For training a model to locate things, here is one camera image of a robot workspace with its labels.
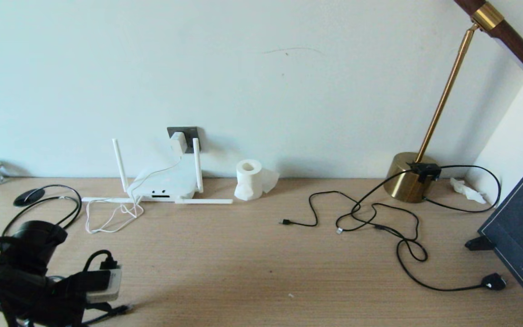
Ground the crumpled white tissue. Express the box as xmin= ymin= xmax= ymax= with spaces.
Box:
xmin=450 ymin=178 xmax=487 ymax=204

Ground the brass and wood desk lamp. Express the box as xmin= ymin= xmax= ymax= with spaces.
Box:
xmin=383 ymin=0 xmax=523 ymax=203

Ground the grey wall socket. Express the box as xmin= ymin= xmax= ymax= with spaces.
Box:
xmin=167 ymin=127 xmax=202 ymax=154

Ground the black clip on lamp base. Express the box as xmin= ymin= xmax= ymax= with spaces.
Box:
xmin=408 ymin=162 xmax=442 ymax=183

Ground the black ethernet cable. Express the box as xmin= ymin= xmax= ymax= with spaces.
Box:
xmin=1 ymin=184 xmax=134 ymax=327

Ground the thin white adapter cable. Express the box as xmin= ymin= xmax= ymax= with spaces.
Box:
xmin=84 ymin=152 xmax=185 ymax=234

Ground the white power adapter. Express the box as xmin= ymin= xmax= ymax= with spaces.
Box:
xmin=171 ymin=132 xmax=188 ymax=154

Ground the white toilet paper roll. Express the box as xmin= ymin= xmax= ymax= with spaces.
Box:
xmin=235 ymin=159 xmax=280 ymax=201

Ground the black usb cable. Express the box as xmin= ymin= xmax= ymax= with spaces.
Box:
xmin=279 ymin=191 xmax=421 ymax=241

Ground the black lamp power cable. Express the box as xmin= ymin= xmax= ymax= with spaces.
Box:
xmin=336 ymin=164 xmax=508 ymax=292

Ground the white router with antennas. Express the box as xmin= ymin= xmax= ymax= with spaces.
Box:
xmin=81 ymin=138 xmax=234 ymax=205

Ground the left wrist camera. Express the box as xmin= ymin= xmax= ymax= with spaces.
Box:
xmin=84 ymin=267 xmax=123 ymax=304

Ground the black round desk grommet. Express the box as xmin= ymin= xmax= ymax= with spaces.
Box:
xmin=14 ymin=188 xmax=45 ymax=207

